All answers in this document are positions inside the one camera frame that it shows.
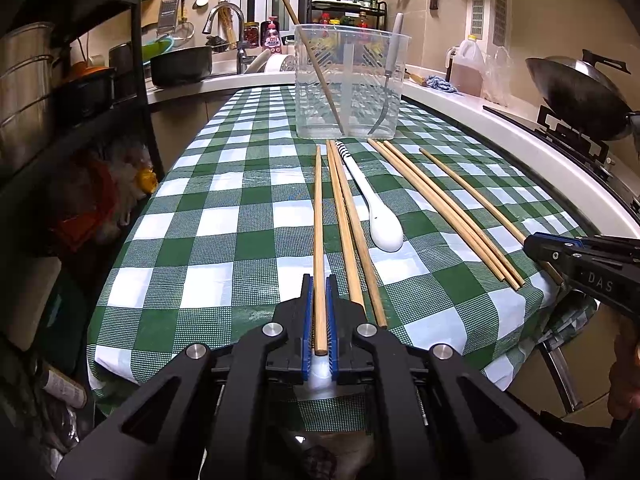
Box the gas stove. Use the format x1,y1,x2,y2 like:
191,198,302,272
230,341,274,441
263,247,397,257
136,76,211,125
482,105,640,196

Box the wide wall vent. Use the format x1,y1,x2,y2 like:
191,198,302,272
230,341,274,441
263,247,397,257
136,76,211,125
492,0,508,48

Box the black pan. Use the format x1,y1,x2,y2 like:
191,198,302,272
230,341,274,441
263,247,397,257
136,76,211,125
150,46,215,88

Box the black pot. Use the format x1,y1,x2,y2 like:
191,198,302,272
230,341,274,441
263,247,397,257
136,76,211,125
55,67,117,116

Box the black shelving rack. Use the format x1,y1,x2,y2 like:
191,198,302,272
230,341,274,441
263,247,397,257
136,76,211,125
0,0,166,311

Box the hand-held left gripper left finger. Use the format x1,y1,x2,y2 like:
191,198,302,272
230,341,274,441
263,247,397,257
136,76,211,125
55,274,315,480

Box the green bowl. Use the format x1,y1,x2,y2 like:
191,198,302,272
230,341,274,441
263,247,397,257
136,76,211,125
141,35,176,61

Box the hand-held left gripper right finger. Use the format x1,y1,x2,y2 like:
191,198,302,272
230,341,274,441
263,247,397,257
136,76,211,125
326,275,586,480

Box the grey-handled fork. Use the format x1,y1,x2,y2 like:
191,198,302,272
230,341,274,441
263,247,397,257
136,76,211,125
371,12,405,133

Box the pink bottle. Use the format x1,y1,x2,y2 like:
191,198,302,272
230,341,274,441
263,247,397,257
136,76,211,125
262,16,282,53

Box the black spice rack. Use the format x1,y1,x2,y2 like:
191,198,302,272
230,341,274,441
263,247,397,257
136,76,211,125
306,0,388,33

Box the blue cloth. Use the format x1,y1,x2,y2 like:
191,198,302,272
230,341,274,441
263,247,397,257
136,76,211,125
425,75,458,95

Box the wooden chopstick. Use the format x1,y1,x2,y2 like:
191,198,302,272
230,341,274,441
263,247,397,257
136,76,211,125
313,146,329,356
330,140,389,331
419,147,567,287
367,138,506,281
376,140,516,285
326,141,365,308
276,0,346,137
383,140,526,289

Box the clear plastic bag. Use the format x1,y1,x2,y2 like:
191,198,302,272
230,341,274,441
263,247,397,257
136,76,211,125
482,46,516,106

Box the metal grater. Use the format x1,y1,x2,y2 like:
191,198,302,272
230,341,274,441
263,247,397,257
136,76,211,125
159,0,181,36

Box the large steel pot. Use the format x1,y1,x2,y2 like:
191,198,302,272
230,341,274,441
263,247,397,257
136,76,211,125
0,22,58,171

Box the steel wok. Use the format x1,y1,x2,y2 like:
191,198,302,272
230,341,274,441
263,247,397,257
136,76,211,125
525,50,638,142

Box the clear plastic container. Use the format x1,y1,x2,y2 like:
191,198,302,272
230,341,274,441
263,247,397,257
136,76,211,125
294,23,412,141

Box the green checked tablecloth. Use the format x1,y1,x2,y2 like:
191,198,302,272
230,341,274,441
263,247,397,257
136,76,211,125
86,85,598,433

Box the spray can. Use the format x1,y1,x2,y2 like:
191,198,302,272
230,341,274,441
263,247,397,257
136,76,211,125
42,365,88,408

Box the red and yellow bag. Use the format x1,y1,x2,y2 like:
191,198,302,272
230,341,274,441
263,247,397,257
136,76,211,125
52,145,158,256

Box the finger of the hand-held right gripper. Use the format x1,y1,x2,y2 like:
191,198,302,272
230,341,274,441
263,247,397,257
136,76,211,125
523,232,596,282

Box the white spoon with striped handle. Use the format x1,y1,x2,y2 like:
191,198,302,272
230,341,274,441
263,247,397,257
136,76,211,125
336,141,404,253

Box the white plate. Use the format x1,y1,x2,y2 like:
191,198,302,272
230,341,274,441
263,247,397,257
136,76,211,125
247,49,297,75

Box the small steel pot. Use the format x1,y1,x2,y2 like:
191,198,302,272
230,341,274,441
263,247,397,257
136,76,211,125
109,42,133,101

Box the person's right hand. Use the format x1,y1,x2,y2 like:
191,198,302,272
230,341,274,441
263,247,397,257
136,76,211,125
607,330,640,421

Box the plastic oil jug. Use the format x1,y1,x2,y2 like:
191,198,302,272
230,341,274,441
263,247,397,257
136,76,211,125
446,35,487,97

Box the metal table leg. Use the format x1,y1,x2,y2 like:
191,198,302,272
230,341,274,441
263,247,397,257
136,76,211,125
537,335,583,411

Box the steel kitchen faucet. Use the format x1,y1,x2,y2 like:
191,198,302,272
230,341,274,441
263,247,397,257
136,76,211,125
202,2,248,75

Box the hanging mesh strainer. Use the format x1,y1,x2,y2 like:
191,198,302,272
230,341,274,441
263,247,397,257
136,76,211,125
175,0,197,42

